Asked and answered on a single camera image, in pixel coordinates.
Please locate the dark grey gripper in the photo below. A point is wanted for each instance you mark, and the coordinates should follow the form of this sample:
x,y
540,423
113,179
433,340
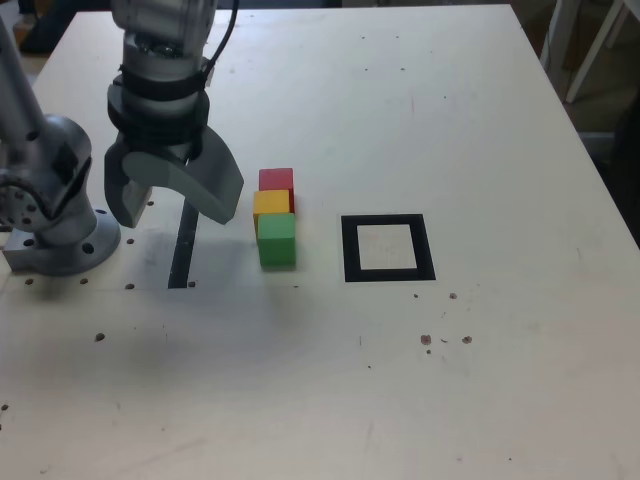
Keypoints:
x,y
175,149

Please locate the yellow cube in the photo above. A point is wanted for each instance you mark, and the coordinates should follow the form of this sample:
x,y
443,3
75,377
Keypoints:
x,y
271,201

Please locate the red cube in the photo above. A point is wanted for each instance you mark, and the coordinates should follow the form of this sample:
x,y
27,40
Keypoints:
x,y
276,179

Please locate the green cube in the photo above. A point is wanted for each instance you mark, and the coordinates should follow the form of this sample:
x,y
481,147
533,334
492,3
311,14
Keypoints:
x,y
276,240

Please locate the black tape square outline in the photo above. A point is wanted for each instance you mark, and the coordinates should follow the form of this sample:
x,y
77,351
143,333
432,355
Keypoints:
x,y
350,250

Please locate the black tape strip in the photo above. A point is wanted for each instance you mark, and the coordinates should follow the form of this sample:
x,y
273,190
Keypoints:
x,y
180,265

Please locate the white furniture frame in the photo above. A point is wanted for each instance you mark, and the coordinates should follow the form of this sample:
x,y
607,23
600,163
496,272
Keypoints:
x,y
596,50

